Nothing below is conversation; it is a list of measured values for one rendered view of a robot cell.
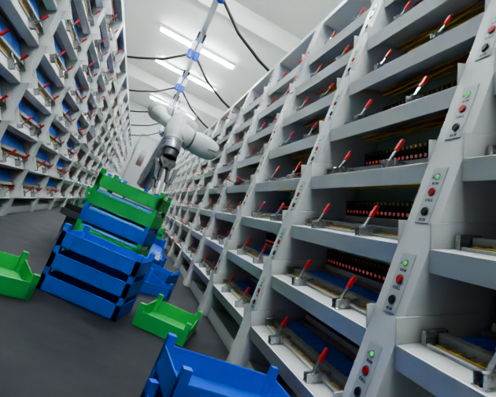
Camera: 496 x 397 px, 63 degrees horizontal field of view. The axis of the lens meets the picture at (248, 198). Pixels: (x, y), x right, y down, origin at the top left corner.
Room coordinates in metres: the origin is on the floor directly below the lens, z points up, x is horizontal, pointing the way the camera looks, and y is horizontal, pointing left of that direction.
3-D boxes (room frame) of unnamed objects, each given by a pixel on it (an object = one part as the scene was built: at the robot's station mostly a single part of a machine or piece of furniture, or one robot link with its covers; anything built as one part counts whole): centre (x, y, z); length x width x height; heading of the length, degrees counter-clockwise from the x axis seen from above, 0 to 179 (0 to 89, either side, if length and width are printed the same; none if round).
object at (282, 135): (2.18, -0.09, 0.87); 0.20 x 0.09 x 1.74; 104
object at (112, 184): (1.85, 0.48, 0.44); 0.30 x 0.20 x 0.08; 89
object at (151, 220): (1.85, 0.48, 0.36); 0.30 x 0.20 x 0.08; 89
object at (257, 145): (2.86, 0.08, 0.87); 0.20 x 0.09 x 1.74; 104
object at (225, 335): (2.53, -0.02, 0.03); 2.19 x 0.16 x 0.05; 14
